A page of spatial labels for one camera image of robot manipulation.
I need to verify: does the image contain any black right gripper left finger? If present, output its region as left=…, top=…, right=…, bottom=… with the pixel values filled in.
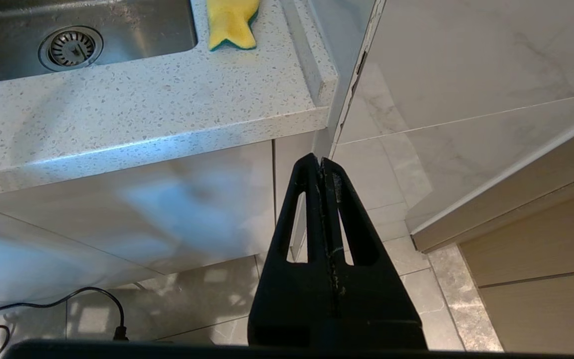
left=247, top=153, right=335, bottom=350

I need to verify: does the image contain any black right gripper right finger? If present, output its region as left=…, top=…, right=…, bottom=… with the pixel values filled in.
left=321, top=158, right=428, bottom=351

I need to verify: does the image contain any yellow fish-shaped sponge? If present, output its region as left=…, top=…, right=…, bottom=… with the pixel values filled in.
left=206, top=0, right=261, bottom=51

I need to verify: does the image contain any stainless steel sink basin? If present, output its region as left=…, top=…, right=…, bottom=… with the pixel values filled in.
left=0, top=0, right=198, bottom=86

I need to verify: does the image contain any white counter base cabinet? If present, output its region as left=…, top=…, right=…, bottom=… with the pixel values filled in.
left=0, top=131, right=317, bottom=306

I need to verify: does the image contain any black floor power cable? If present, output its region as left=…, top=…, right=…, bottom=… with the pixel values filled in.
left=0, top=287, right=129, bottom=343

